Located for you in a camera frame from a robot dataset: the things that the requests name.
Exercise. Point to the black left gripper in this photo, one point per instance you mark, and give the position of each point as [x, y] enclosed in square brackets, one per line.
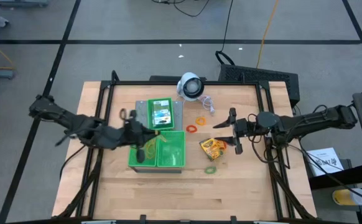
[134, 133]

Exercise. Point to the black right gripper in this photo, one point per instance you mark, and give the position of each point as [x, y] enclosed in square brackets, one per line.
[244, 127]

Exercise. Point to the yellow green crayon box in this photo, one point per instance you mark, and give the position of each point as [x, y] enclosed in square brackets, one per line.
[206, 147]
[162, 118]
[160, 104]

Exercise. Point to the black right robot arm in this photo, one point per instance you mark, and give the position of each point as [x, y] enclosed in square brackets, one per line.
[308, 119]

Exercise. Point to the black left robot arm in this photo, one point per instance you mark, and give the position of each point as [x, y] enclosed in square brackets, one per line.
[75, 124]

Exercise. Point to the green plastic basket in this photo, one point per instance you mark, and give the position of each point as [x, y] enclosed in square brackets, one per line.
[149, 115]
[171, 149]
[150, 161]

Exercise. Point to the green plastic organizer tray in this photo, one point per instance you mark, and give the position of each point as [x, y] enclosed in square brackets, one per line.
[141, 109]

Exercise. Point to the black table clamp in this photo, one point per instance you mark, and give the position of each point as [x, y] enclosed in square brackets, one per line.
[143, 217]
[233, 218]

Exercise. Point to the white printed paper sheet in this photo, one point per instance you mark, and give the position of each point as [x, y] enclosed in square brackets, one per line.
[324, 158]

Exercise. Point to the yellow white cup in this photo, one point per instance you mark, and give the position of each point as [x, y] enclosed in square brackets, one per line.
[346, 197]

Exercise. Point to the grey stand base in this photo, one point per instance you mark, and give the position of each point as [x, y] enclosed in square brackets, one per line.
[22, 3]

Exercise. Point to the black aluminium table frame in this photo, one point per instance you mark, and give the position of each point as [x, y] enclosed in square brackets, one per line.
[137, 83]

